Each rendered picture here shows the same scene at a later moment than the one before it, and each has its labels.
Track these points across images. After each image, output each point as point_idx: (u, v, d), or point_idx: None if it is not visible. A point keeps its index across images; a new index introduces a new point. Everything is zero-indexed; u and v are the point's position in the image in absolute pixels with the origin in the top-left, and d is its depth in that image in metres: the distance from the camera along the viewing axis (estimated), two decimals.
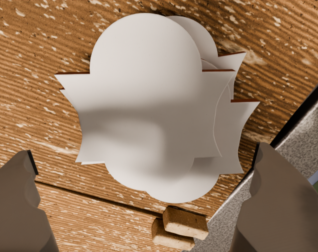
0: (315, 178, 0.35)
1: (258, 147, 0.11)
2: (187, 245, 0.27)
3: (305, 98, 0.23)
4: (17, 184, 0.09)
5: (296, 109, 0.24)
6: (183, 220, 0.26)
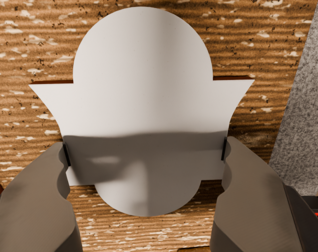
0: None
1: (226, 142, 0.12)
2: None
3: None
4: (50, 174, 0.09)
5: None
6: None
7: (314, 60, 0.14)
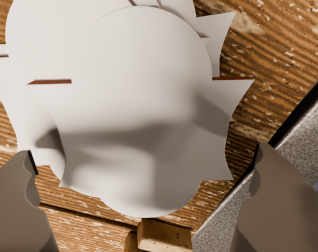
0: None
1: (258, 147, 0.11)
2: None
3: (314, 84, 0.18)
4: (17, 184, 0.09)
5: (302, 99, 0.19)
6: (161, 236, 0.21)
7: None
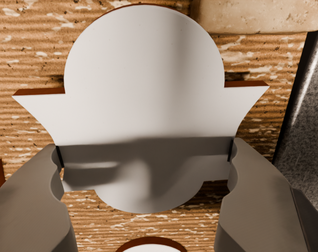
0: None
1: (232, 143, 0.12)
2: (306, 0, 0.09)
3: None
4: (43, 175, 0.09)
5: None
6: None
7: None
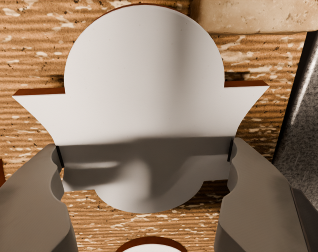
0: None
1: (232, 143, 0.12)
2: (306, 0, 0.09)
3: None
4: (43, 175, 0.09)
5: None
6: None
7: None
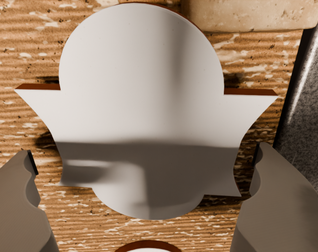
0: None
1: (258, 147, 0.11)
2: None
3: None
4: (17, 184, 0.09)
5: None
6: None
7: None
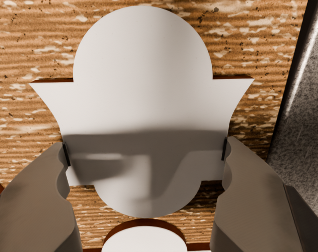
0: None
1: (226, 142, 0.12)
2: None
3: None
4: (50, 174, 0.09)
5: None
6: None
7: None
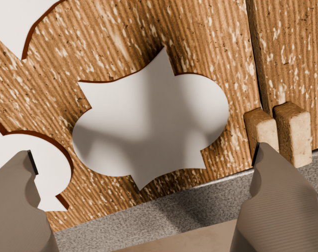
0: None
1: (258, 147, 0.11)
2: None
3: None
4: (17, 184, 0.09)
5: None
6: (305, 126, 0.18)
7: (103, 223, 0.27)
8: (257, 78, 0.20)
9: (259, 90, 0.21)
